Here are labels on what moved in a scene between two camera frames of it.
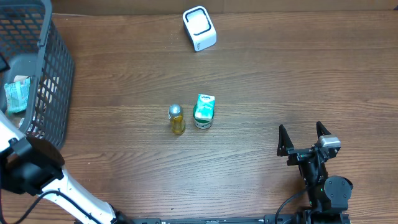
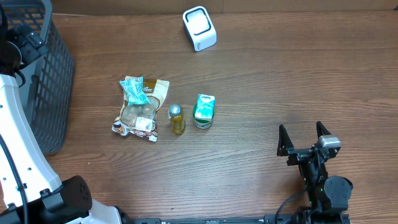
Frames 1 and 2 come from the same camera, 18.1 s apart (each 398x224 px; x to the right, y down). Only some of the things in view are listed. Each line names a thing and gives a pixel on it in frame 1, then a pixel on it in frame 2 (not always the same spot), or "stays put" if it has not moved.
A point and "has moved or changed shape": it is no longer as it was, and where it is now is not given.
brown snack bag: x=47 y=88 → x=140 y=119
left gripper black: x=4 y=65 → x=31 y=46
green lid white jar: x=201 y=123 stays put
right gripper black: x=304 y=154 stays put
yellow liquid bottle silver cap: x=175 y=114 stays put
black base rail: x=272 y=219 stays put
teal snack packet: x=17 y=95 has moved or changed shape
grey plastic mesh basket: x=33 y=44 stays put
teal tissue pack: x=205 y=107 stays put
